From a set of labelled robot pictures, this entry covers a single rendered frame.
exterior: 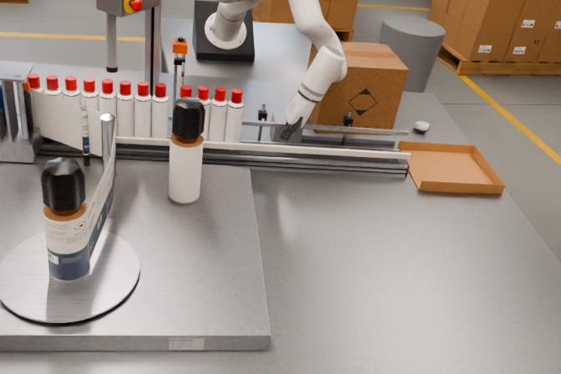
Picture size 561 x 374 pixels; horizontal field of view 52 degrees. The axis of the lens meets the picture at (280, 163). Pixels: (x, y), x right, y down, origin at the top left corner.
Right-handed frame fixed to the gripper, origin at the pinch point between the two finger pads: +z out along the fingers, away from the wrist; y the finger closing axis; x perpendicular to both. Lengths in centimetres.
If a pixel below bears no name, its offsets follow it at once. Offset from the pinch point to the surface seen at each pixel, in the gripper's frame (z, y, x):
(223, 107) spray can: -1.2, 2.0, -23.2
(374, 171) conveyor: -1.5, 4.9, 32.7
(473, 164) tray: -14, -5, 71
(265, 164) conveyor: 10.3, 5.5, -2.8
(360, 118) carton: -8.2, -18.9, 29.2
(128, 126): 17, 2, -47
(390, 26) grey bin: -6, -219, 111
